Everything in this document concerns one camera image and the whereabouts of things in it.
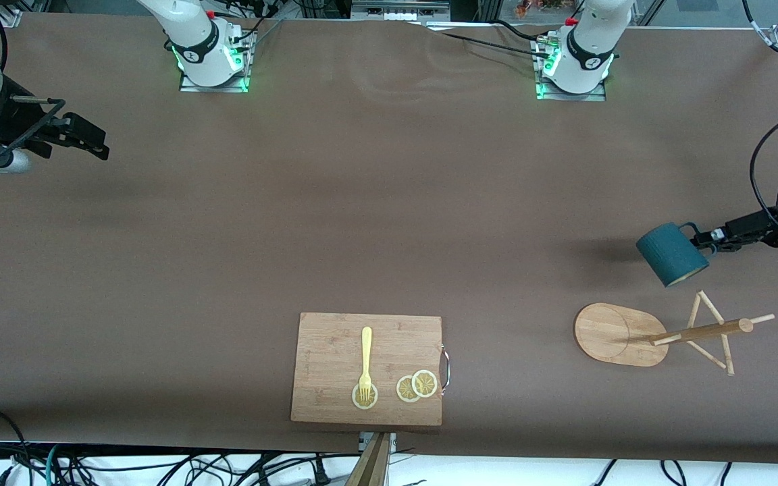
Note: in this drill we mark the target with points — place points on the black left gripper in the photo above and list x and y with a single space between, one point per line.
769 221

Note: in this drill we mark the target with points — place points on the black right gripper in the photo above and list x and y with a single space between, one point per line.
16 126

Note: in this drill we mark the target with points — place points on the teal ribbed mug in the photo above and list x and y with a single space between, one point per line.
669 253

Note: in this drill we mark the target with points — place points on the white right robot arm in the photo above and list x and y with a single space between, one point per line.
193 34

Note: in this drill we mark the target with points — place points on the wooden mug rack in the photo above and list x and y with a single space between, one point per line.
608 334

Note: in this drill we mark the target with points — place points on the lemon slice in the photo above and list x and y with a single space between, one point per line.
404 390
425 383
356 401

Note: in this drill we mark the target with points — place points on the bamboo cutting board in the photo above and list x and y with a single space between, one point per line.
335 364

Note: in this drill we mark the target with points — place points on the yellow plastic fork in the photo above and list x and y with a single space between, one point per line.
366 351

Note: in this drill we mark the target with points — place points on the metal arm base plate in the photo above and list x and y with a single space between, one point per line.
244 67
541 91

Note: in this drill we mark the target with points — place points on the metal post bracket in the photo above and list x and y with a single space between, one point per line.
392 440

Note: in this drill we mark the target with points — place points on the wooden camera post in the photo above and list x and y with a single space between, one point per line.
372 467

